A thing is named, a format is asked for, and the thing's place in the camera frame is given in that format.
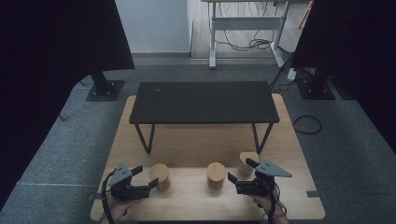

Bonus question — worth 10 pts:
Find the white power strip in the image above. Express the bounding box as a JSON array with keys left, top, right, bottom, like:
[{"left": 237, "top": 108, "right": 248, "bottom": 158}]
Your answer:
[{"left": 286, "top": 67, "right": 298, "bottom": 82}]

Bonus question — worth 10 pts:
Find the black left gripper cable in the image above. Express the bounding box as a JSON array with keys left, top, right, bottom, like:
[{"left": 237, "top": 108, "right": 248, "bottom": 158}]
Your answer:
[{"left": 101, "top": 169, "right": 117, "bottom": 224}]

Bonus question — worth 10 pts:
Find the bundle of black cables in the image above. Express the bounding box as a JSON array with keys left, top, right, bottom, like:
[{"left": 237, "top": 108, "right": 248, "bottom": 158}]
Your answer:
[{"left": 214, "top": 2, "right": 283, "bottom": 52}]

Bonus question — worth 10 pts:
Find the black shelf with metal legs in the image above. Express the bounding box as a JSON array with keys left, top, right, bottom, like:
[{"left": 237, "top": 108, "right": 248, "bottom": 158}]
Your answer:
[{"left": 129, "top": 81, "right": 280, "bottom": 155}]

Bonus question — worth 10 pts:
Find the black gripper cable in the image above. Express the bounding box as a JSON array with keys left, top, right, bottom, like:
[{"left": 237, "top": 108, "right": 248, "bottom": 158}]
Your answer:
[
  {"left": 266, "top": 180, "right": 279, "bottom": 224},
  {"left": 101, "top": 169, "right": 117, "bottom": 224}
]

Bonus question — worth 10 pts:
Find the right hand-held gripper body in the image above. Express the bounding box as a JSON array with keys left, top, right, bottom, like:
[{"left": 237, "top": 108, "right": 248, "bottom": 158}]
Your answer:
[{"left": 235, "top": 160, "right": 293, "bottom": 197}]

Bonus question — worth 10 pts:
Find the glass jar with wooden lid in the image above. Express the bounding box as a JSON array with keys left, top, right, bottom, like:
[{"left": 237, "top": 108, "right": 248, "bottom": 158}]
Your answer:
[
  {"left": 205, "top": 161, "right": 227, "bottom": 189},
  {"left": 148, "top": 162, "right": 172, "bottom": 191},
  {"left": 237, "top": 151, "right": 260, "bottom": 176}
]

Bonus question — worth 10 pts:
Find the black stand base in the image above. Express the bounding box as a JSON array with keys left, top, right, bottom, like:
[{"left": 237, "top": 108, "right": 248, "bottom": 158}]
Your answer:
[
  {"left": 86, "top": 69, "right": 125, "bottom": 102},
  {"left": 295, "top": 67, "right": 336, "bottom": 101}
]

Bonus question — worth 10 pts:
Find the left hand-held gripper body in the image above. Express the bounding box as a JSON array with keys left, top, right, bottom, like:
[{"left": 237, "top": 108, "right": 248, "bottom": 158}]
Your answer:
[{"left": 107, "top": 162, "right": 151, "bottom": 202}]

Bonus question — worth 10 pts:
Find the white desk frame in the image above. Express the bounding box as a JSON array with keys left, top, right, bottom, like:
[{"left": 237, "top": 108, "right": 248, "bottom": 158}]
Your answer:
[{"left": 200, "top": 0, "right": 312, "bottom": 70}]

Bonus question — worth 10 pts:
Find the orange stick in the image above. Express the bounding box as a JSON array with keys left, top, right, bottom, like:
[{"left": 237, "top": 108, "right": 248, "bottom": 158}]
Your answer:
[{"left": 297, "top": 0, "right": 314, "bottom": 30}]

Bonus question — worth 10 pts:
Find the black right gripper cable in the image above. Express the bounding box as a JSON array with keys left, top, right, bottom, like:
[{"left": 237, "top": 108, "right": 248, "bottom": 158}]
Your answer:
[{"left": 266, "top": 180, "right": 279, "bottom": 224}]

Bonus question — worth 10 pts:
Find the person's left hand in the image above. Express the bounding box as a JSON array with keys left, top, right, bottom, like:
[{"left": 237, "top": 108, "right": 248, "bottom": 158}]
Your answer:
[{"left": 104, "top": 192, "right": 145, "bottom": 224}]

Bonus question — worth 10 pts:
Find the looped black floor cable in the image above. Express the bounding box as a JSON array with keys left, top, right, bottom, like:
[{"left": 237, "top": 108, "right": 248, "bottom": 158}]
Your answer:
[{"left": 291, "top": 115, "right": 323, "bottom": 135}]

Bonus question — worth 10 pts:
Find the person's right hand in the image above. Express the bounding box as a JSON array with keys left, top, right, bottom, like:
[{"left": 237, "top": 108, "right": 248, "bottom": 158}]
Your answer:
[{"left": 250, "top": 189, "right": 286, "bottom": 219}]

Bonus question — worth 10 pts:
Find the black curtain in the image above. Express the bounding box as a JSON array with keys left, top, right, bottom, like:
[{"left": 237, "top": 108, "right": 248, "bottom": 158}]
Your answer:
[
  {"left": 290, "top": 0, "right": 396, "bottom": 153},
  {"left": 0, "top": 0, "right": 135, "bottom": 209}
]

